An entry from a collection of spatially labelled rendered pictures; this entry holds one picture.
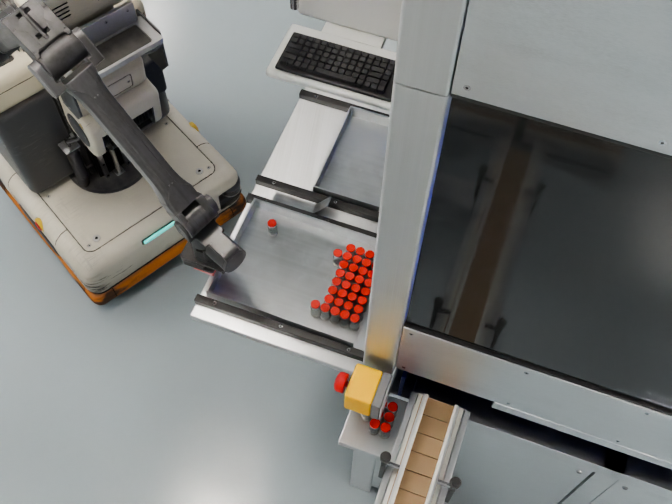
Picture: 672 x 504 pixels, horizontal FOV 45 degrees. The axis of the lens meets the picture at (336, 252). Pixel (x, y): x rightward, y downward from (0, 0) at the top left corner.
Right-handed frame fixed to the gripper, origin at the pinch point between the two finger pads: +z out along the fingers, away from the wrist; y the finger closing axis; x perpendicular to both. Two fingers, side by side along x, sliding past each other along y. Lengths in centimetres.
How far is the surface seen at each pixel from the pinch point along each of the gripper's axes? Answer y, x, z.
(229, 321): 7.9, -9.1, 1.7
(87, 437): -42, -28, 90
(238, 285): 6.2, -0.5, 1.6
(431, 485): 59, -30, -8
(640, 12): 60, -11, -108
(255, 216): 2.6, 17.6, 1.7
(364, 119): 17, 54, 2
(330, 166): 14.0, 37.2, 1.9
